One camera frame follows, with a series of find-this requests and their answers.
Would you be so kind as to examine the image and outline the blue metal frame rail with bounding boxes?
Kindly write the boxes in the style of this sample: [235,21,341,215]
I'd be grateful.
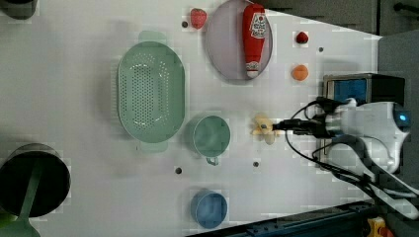
[188,201,377,237]

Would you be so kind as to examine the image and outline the black cable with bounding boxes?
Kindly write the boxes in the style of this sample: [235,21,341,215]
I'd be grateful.
[285,97,379,198]

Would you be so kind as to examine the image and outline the green mug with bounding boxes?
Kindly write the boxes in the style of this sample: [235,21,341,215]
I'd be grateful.
[187,115,231,166]

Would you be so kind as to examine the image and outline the black toaster oven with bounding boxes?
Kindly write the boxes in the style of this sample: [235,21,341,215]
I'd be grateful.
[324,73,411,173]

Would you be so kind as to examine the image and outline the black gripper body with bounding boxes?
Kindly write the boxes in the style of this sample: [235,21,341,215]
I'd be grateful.
[273,115,330,138]

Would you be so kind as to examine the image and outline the yellow plush banana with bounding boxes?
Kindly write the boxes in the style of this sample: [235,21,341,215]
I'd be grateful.
[252,114,281,145]

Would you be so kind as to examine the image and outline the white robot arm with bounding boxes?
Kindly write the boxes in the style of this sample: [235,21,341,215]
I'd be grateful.
[269,97,418,220]

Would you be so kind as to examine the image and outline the orange toy fruit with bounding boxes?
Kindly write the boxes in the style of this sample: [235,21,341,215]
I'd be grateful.
[292,65,308,81]

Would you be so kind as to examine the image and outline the small red strawberry toy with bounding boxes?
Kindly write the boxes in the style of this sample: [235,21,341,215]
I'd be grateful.
[295,32,309,44]

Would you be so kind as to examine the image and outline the black pot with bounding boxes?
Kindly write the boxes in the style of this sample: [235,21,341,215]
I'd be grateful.
[0,142,72,219]

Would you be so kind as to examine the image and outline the green ladle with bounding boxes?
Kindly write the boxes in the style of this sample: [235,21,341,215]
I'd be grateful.
[1,162,42,237]

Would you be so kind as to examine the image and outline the grey round plate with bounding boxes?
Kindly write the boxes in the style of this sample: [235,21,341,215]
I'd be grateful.
[206,0,273,80]

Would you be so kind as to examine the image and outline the pink strawberry toy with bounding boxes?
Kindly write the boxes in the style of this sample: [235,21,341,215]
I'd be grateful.
[190,8,208,30]

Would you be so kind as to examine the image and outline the dark pot top left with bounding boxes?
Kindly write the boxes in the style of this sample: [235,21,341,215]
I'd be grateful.
[0,0,38,20]

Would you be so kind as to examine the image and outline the red ketchup bottle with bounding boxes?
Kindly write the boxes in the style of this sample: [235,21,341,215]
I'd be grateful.
[242,4,267,78]

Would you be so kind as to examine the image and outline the green perforated colander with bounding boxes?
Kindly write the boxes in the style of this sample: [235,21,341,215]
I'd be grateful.
[117,31,186,153]

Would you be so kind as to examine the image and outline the blue cup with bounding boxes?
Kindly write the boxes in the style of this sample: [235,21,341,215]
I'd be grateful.
[190,190,228,229]

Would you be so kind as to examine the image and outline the yellow red clamp object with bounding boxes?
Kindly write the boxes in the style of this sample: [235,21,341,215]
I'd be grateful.
[367,217,394,237]

